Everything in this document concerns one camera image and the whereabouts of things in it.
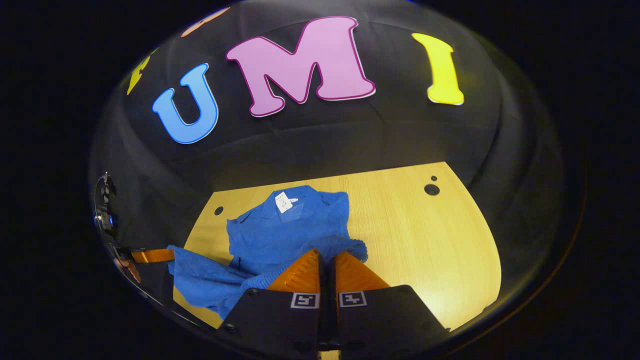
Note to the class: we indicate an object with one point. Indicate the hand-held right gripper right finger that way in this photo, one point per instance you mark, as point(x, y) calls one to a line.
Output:
point(331, 320)

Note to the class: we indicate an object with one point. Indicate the black backdrop cloth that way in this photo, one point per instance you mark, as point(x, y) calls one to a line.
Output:
point(325, 140)

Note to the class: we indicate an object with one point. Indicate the blue button jacket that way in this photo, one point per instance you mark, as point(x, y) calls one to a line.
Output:
point(280, 235)

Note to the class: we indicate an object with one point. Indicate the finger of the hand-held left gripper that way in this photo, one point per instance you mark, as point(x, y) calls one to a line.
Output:
point(152, 255)

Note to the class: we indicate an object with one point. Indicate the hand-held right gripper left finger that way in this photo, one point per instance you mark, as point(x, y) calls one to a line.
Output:
point(318, 320)

